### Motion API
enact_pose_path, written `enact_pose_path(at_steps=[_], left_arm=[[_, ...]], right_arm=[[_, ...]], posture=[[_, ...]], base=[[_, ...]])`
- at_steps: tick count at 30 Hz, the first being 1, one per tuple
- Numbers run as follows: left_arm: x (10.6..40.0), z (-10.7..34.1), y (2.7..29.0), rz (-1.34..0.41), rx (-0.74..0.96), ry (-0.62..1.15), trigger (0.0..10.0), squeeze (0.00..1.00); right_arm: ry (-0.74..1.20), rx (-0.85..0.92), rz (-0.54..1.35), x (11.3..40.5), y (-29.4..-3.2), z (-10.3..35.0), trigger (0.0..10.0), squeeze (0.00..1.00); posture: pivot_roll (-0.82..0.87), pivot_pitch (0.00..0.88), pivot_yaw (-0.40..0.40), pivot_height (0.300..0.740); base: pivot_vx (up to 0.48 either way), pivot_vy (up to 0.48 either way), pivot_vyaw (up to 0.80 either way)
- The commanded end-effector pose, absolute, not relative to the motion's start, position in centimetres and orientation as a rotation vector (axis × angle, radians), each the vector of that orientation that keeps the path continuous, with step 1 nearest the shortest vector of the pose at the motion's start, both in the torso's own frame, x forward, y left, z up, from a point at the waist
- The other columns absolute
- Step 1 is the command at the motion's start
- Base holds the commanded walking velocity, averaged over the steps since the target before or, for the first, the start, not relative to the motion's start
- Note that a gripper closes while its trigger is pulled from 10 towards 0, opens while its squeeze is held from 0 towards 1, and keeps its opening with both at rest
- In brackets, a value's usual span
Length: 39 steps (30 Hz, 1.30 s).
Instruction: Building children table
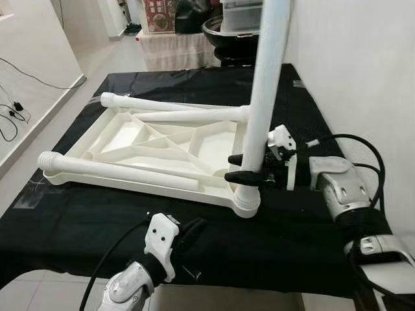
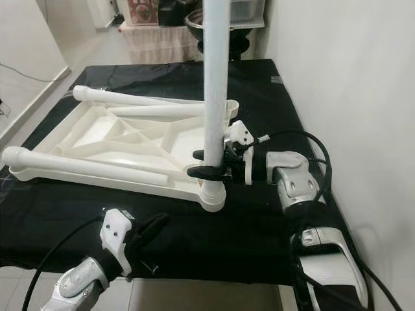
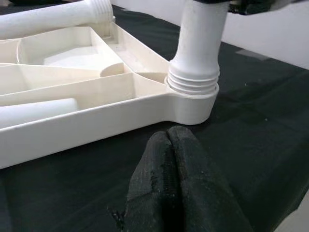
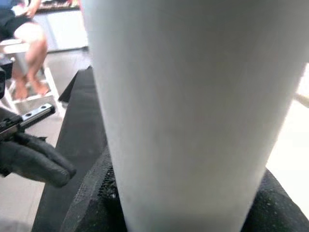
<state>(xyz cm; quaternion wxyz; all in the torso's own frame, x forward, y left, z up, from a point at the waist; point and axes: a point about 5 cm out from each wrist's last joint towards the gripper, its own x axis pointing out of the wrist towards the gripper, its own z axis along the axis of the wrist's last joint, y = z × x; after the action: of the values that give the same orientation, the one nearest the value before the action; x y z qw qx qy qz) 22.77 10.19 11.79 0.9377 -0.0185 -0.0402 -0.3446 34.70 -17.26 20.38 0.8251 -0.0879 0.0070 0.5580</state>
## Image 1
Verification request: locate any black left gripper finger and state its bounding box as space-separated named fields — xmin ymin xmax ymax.
xmin=180 ymin=218 xmax=208 ymax=246
xmin=189 ymin=230 xmax=209 ymax=261

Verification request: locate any white plastic table leg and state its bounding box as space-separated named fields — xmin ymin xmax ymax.
xmin=241 ymin=0 xmax=298 ymax=203
xmin=132 ymin=106 xmax=252 ymax=124
xmin=101 ymin=92 xmax=250 ymax=112
xmin=38 ymin=150 xmax=202 ymax=192

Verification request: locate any black tablecloth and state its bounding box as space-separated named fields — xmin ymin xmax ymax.
xmin=0 ymin=63 xmax=403 ymax=292

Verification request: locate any white plastic table top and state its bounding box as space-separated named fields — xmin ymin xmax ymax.
xmin=40 ymin=104 xmax=261 ymax=218

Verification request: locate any dark metal bowl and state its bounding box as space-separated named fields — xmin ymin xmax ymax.
xmin=202 ymin=14 xmax=263 ymax=65

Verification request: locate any beige fringed cloth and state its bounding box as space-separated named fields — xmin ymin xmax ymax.
xmin=135 ymin=29 xmax=224 ymax=72

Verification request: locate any clear plastic drawer box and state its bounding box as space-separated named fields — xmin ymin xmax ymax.
xmin=220 ymin=0 xmax=263 ymax=32

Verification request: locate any clear tape patch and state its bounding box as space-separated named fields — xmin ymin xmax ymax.
xmin=13 ymin=181 xmax=56 ymax=211

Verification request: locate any red printed box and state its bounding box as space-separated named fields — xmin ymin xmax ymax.
xmin=144 ymin=0 xmax=176 ymax=33

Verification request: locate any white cabinet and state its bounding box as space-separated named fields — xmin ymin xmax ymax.
xmin=97 ymin=0 xmax=143 ymax=38

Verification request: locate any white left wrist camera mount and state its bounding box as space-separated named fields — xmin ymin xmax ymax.
xmin=144 ymin=213 xmax=180 ymax=282

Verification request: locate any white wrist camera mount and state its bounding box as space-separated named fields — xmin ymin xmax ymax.
xmin=266 ymin=125 xmax=299 ymax=190
xmin=144 ymin=213 xmax=180 ymax=282

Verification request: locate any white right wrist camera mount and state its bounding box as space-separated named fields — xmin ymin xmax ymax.
xmin=266 ymin=125 xmax=299 ymax=190

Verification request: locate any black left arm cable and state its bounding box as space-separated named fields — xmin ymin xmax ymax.
xmin=79 ymin=217 xmax=156 ymax=311

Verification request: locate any black wall cable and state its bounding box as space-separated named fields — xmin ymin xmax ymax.
xmin=0 ymin=84 xmax=32 ymax=142
xmin=0 ymin=55 xmax=86 ymax=91

